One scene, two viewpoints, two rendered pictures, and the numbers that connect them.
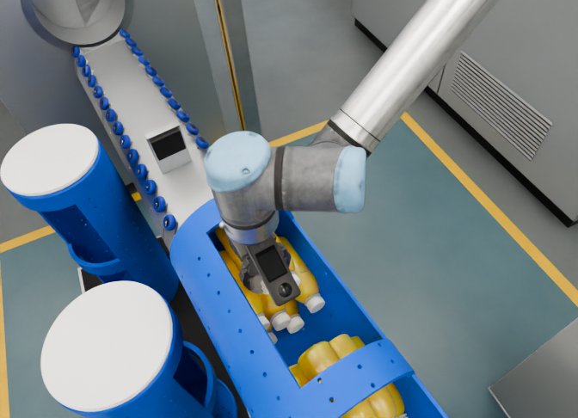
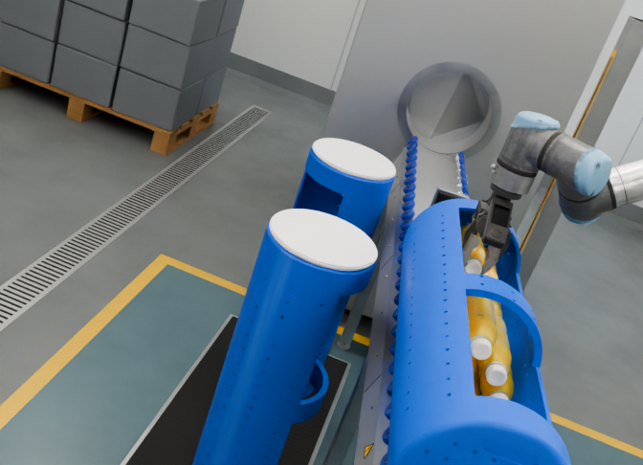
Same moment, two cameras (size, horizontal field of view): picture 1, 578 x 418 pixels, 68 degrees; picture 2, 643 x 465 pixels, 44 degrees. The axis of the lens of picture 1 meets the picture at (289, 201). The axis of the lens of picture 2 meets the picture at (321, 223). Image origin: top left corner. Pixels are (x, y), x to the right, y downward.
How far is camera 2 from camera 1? 1.29 m
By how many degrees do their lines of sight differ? 35
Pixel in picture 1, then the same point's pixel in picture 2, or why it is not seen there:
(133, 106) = (430, 192)
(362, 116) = (625, 170)
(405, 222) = not seen: outside the picture
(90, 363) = (305, 235)
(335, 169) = (588, 149)
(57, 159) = (359, 161)
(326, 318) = not seen: hidden behind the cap
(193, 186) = not seen: hidden behind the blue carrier
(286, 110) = (548, 386)
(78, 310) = (317, 215)
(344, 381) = (498, 285)
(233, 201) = (518, 138)
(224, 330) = (430, 247)
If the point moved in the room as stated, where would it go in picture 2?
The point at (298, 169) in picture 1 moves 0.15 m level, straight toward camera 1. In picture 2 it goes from (567, 140) to (541, 147)
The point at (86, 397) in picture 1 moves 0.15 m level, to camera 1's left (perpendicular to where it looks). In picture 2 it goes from (291, 242) to (243, 212)
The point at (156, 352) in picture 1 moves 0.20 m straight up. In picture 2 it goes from (353, 261) to (381, 188)
